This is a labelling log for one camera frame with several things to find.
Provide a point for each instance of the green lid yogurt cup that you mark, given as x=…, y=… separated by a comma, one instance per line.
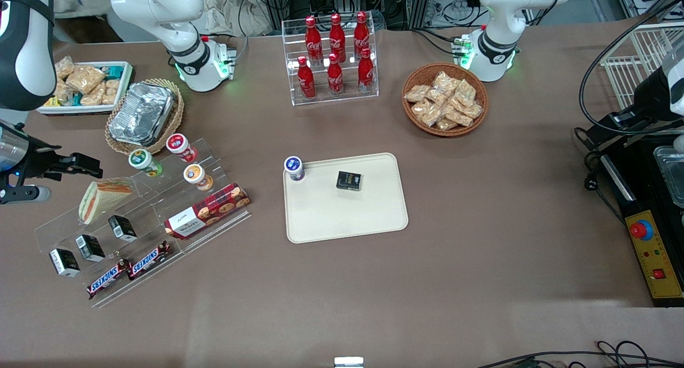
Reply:
x=143, y=161

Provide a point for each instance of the white crumpled cloth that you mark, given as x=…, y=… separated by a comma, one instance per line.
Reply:
x=230, y=13

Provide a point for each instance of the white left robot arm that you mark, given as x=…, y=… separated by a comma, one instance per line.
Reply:
x=502, y=42

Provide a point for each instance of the clear acrylic stepped stand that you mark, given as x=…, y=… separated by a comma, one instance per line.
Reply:
x=155, y=218

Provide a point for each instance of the small black box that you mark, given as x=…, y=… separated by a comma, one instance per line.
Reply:
x=122, y=228
x=349, y=180
x=90, y=248
x=64, y=262

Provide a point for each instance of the red emergency stop button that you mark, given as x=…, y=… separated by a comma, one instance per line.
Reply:
x=640, y=229

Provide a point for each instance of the teal snack pack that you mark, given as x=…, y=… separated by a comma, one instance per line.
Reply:
x=113, y=70

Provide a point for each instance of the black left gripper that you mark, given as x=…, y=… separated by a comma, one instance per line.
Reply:
x=643, y=110

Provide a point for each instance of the blue lid yogurt cup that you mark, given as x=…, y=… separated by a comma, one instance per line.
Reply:
x=294, y=167

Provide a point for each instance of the white rectangular snack bin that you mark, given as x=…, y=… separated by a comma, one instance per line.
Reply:
x=125, y=85

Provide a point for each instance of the red plaid cookie box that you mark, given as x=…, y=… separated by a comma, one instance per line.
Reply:
x=207, y=210

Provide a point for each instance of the clear acrylic bottle rack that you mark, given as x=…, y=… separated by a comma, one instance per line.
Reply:
x=368, y=85

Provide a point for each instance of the triangle sandwich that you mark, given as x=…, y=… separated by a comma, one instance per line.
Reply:
x=101, y=197

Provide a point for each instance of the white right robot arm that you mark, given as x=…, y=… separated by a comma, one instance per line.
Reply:
x=26, y=63

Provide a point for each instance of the beige snack pack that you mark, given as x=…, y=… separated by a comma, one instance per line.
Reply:
x=445, y=82
x=113, y=90
x=93, y=95
x=64, y=68
x=458, y=117
x=417, y=93
x=465, y=93
x=427, y=113
x=85, y=78
x=447, y=124

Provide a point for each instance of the metal pan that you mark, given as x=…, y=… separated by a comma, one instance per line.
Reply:
x=673, y=175

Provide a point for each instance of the Snickers bar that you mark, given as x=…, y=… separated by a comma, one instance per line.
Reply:
x=149, y=260
x=108, y=278

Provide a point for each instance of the orange lid yogurt cup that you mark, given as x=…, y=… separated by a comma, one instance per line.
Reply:
x=196, y=175

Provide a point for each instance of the small white device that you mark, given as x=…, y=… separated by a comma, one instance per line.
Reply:
x=348, y=362

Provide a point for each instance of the beige plastic tray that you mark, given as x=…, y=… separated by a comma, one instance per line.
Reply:
x=347, y=218

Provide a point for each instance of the light wicker basket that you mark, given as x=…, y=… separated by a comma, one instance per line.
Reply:
x=176, y=117

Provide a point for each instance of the brown round wicker basket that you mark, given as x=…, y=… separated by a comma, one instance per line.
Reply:
x=414, y=74

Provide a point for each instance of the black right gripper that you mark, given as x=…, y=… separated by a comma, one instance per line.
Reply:
x=38, y=162

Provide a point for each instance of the red lid yogurt cup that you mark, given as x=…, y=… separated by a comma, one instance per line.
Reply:
x=179, y=145

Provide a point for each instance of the red Coca-Cola bottle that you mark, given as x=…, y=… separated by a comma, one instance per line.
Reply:
x=362, y=36
x=313, y=43
x=335, y=78
x=366, y=74
x=306, y=82
x=337, y=39

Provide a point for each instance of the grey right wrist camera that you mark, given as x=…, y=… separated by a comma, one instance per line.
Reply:
x=26, y=194

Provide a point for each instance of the silver foil container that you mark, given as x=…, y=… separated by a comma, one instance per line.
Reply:
x=142, y=113

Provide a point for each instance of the black machine with yellow panel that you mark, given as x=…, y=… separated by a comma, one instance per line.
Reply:
x=625, y=170

